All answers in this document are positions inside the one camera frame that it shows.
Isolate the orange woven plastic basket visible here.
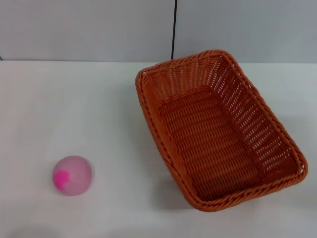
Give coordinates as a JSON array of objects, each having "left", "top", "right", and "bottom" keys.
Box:
[{"left": 135, "top": 49, "right": 309, "bottom": 213}]

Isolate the pink soft ball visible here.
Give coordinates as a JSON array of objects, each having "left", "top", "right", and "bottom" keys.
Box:
[{"left": 52, "top": 155, "right": 93, "bottom": 197}]

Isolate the black vertical wall cable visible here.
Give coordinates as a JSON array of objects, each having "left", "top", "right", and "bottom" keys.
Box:
[{"left": 171, "top": 0, "right": 179, "bottom": 60}]

